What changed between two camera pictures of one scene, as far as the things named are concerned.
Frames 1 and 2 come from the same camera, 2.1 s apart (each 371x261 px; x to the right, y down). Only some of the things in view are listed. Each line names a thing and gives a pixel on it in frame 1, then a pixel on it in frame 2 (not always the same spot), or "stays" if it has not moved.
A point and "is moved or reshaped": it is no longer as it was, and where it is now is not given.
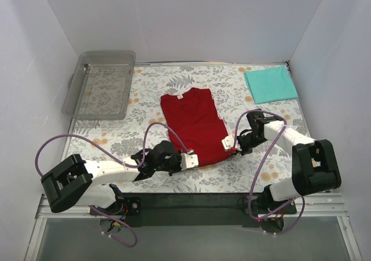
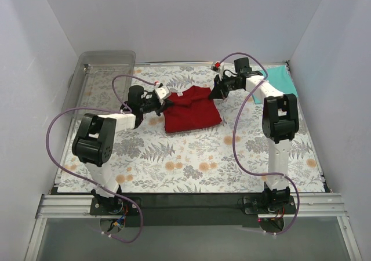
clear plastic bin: x=99 y=86 stays
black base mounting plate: x=190 y=210 stays
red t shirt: x=195 y=124 is moved or reshaped
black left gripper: x=176 y=162 -> x=159 y=105
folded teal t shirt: x=271 y=84 stays
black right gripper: x=242 y=144 -> x=220 y=85
